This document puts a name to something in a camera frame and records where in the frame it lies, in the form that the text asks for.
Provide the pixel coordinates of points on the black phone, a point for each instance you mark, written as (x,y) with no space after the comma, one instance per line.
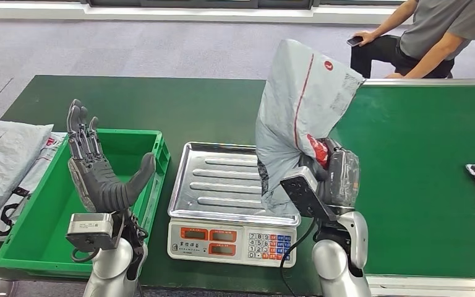
(354,41)

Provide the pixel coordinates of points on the person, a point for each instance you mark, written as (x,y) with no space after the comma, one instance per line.
(434,24)

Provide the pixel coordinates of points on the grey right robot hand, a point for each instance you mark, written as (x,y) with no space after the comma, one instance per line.
(342,176)

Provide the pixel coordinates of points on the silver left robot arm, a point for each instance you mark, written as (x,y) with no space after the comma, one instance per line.
(110,262)

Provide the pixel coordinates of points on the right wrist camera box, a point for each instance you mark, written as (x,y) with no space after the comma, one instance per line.
(303,192)

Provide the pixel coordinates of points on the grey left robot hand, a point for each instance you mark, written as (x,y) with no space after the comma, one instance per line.
(94,180)

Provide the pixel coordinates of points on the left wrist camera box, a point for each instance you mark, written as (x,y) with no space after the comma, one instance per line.
(90,229)

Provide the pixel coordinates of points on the green plastic crate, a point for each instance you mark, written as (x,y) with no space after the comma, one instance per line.
(41,229)

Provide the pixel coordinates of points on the weighing scale with steel tray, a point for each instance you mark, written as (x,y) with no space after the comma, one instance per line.
(221,246)

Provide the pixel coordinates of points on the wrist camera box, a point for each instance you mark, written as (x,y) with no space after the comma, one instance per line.
(303,192)
(90,229)

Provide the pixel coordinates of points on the grey parcel with red stripe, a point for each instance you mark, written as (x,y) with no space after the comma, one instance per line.
(299,102)

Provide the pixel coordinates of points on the white parcel with black letters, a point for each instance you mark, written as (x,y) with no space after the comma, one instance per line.
(41,168)

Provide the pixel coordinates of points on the grey parcel with dark print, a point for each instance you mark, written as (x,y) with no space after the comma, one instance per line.
(4,164)

